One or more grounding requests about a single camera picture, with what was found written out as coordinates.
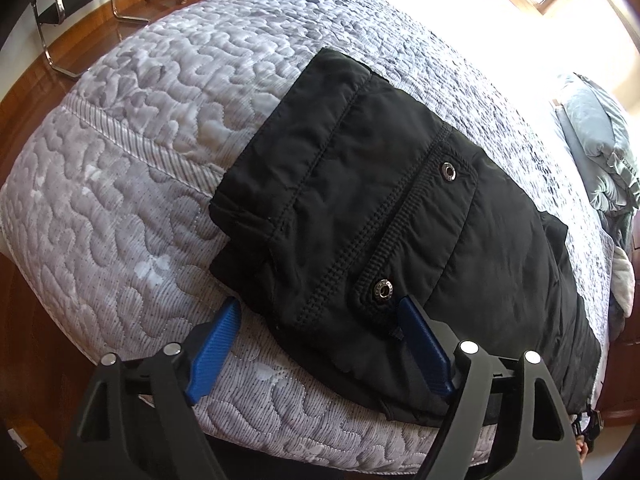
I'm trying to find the black pants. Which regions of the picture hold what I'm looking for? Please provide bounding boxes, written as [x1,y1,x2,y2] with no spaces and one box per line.
[209,49,601,426]

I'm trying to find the person's right hand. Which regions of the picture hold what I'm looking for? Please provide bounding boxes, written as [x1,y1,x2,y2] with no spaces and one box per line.
[576,436,589,463]

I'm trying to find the dark wooden headboard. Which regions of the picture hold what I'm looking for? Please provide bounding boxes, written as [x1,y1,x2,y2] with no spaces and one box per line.
[598,214,640,427]

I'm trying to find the white cloth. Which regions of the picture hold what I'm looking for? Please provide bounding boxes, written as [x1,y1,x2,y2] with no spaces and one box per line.
[611,246,636,318]

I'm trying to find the lavender quilted bedspread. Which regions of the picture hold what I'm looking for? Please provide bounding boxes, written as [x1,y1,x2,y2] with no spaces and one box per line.
[1,0,613,479]

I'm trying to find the grey-green pillow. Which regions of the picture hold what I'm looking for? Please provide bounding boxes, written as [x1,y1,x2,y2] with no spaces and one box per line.
[555,73,639,214]

